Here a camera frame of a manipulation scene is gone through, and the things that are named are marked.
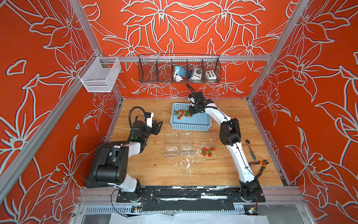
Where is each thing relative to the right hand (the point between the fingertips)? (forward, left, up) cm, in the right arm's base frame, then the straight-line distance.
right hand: (188, 108), depth 108 cm
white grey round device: (+6, -4, +28) cm, 29 cm away
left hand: (-18, +20, +8) cm, 28 cm away
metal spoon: (-26, -40, -3) cm, 48 cm away
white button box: (+9, -15, +25) cm, 30 cm away
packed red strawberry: (-33, -10, -3) cm, 34 cm away
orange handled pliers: (-40, -45, -4) cm, 61 cm away
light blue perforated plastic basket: (-7, +5, -4) cm, 10 cm away
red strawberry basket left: (-7, +8, -4) cm, 11 cm away
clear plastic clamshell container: (-34, -12, -3) cm, 36 cm away
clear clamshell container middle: (-33, +1, -4) cm, 33 cm away
